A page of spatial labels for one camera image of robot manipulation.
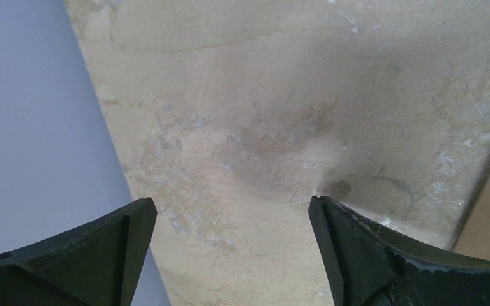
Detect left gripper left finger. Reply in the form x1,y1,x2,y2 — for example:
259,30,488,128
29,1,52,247
0,198,157,305

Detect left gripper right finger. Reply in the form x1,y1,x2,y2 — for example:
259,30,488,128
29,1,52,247
308,196,490,305

